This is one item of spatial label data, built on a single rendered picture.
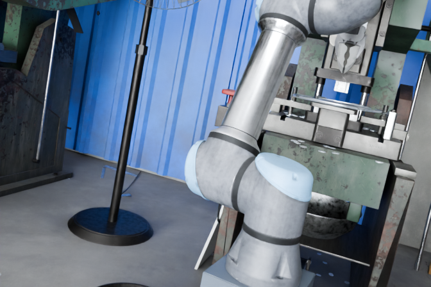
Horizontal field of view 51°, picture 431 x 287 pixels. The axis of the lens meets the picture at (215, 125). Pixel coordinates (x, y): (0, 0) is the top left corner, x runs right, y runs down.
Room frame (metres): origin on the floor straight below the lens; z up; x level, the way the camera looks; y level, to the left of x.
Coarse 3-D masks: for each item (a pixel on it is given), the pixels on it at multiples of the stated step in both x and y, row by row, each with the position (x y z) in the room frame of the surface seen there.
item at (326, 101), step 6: (294, 96) 1.48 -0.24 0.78; (300, 96) 1.44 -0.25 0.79; (306, 96) 1.61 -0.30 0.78; (312, 96) 1.63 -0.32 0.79; (324, 102) 1.37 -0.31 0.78; (330, 102) 1.36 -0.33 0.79; (336, 102) 1.44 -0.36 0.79; (342, 102) 1.52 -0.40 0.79; (354, 108) 1.35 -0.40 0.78; (360, 108) 1.47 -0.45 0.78; (366, 108) 1.55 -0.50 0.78
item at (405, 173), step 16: (400, 96) 1.82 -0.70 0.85; (400, 112) 1.79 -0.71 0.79; (400, 160) 1.63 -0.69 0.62; (400, 176) 1.29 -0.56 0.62; (384, 192) 1.47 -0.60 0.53; (400, 192) 1.26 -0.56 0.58; (368, 208) 1.94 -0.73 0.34; (384, 208) 1.36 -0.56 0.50; (400, 208) 1.26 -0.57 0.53; (368, 224) 1.75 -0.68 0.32; (384, 224) 1.27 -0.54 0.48; (400, 224) 1.26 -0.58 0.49; (368, 240) 1.59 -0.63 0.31; (384, 240) 1.27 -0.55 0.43; (384, 256) 1.26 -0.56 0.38; (352, 272) 1.93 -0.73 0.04; (368, 272) 1.35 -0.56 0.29; (384, 272) 1.26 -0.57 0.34
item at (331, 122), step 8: (312, 104) 1.35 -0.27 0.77; (320, 104) 1.34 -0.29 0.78; (320, 112) 1.46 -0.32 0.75; (328, 112) 1.45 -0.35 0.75; (336, 112) 1.44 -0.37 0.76; (344, 112) 1.32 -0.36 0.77; (352, 112) 1.31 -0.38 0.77; (320, 120) 1.45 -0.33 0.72; (328, 120) 1.45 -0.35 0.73; (336, 120) 1.44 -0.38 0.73; (344, 120) 1.43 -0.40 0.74; (320, 128) 1.45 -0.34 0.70; (328, 128) 1.45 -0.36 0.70; (336, 128) 1.44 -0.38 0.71; (344, 128) 1.43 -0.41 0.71; (312, 136) 1.46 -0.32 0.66; (320, 136) 1.45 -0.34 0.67; (328, 136) 1.44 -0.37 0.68; (336, 136) 1.44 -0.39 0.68; (344, 136) 1.44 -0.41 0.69; (328, 144) 1.44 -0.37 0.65; (336, 144) 1.44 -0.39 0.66
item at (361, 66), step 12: (372, 24) 1.52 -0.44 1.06; (336, 36) 1.54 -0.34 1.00; (372, 36) 1.52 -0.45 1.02; (348, 48) 1.51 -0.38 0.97; (372, 48) 1.52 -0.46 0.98; (324, 60) 1.56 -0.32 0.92; (336, 60) 1.51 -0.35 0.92; (360, 60) 1.49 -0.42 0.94; (348, 72) 1.53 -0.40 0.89; (360, 72) 1.52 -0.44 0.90
